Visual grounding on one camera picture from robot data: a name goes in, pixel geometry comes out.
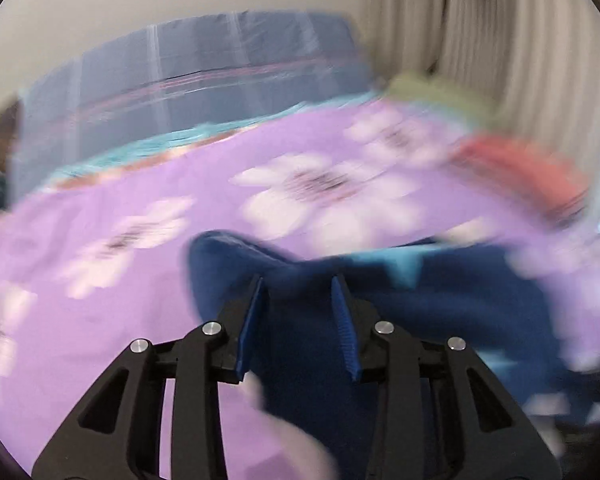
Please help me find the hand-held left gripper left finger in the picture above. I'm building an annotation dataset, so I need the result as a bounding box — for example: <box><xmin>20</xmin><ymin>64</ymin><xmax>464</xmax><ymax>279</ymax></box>
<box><xmin>31</xmin><ymin>274</ymin><xmax>267</xmax><ymax>480</ymax></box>

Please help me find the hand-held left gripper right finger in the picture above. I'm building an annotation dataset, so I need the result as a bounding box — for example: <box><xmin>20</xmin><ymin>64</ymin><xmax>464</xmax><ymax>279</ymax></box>
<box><xmin>330</xmin><ymin>275</ymin><xmax>563</xmax><ymax>480</ymax></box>

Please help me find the navy blue patterned garment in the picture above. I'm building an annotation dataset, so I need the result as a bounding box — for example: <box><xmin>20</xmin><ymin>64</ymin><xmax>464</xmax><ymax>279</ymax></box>
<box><xmin>187</xmin><ymin>230</ymin><xmax>600</xmax><ymax>480</ymax></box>

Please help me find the purple floral bedsheet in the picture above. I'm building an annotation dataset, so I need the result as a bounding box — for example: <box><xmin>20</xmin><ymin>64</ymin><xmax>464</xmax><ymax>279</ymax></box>
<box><xmin>0</xmin><ymin>97</ymin><xmax>600</xmax><ymax>480</ymax></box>

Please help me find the red cloth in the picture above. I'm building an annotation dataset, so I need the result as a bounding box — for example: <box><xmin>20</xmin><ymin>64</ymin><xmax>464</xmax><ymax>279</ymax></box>
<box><xmin>455</xmin><ymin>135</ymin><xmax>591</xmax><ymax>216</ymax></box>

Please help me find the light green cloth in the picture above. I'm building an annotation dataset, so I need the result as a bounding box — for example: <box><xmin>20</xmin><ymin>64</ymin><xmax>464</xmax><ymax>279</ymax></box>
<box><xmin>385</xmin><ymin>72</ymin><xmax>506</xmax><ymax>126</ymax></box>

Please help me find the blue striped headboard cover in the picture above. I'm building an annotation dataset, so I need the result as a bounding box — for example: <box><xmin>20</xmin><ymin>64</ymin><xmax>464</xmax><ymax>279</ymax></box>
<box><xmin>10</xmin><ymin>9</ymin><xmax>376</xmax><ymax>196</ymax></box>

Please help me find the beige pleated curtain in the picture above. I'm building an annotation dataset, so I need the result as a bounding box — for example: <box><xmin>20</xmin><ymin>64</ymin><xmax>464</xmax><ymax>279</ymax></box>
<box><xmin>362</xmin><ymin>0</ymin><xmax>600</xmax><ymax>241</ymax></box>

